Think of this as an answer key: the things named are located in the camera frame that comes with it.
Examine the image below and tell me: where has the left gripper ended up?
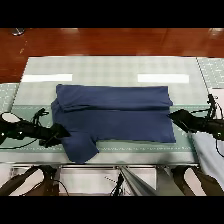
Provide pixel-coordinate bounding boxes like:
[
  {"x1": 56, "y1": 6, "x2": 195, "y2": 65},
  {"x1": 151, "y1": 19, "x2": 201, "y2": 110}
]
[{"x1": 38, "y1": 122, "x2": 72, "y2": 148}]

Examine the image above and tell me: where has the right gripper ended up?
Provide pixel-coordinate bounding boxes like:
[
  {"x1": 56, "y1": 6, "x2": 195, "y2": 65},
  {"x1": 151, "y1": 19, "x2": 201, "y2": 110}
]
[{"x1": 167, "y1": 108, "x2": 201, "y2": 134}]

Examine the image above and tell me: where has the dark blue T-shirt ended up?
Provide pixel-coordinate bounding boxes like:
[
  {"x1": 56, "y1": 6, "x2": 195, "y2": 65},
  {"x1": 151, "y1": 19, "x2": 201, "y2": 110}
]
[{"x1": 50, "y1": 83, "x2": 177, "y2": 165}]

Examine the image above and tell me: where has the pale blue garment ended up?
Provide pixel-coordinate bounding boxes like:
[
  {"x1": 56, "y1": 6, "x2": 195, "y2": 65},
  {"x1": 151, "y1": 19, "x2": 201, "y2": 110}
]
[{"x1": 192, "y1": 130, "x2": 224, "y2": 192}]

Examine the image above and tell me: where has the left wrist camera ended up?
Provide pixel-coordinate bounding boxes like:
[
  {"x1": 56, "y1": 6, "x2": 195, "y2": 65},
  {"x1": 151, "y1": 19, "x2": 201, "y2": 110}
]
[{"x1": 31, "y1": 107, "x2": 51, "y2": 126}]

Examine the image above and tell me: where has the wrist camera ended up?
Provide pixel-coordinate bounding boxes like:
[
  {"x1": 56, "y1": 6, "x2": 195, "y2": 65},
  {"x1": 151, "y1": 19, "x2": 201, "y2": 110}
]
[
  {"x1": 31, "y1": 107, "x2": 51, "y2": 126},
  {"x1": 206, "y1": 93, "x2": 220, "y2": 120}
]

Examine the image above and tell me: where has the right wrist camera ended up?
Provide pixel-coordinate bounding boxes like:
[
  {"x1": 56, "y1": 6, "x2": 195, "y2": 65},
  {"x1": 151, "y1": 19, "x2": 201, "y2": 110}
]
[{"x1": 206, "y1": 93, "x2": 220, "y2": 120}]

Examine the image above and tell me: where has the silver frame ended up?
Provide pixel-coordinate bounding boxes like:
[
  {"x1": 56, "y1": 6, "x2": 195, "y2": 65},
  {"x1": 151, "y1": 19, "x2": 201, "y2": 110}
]
[{"x1": 0, "y1": 162, "x2": 224, "y2": 197}]

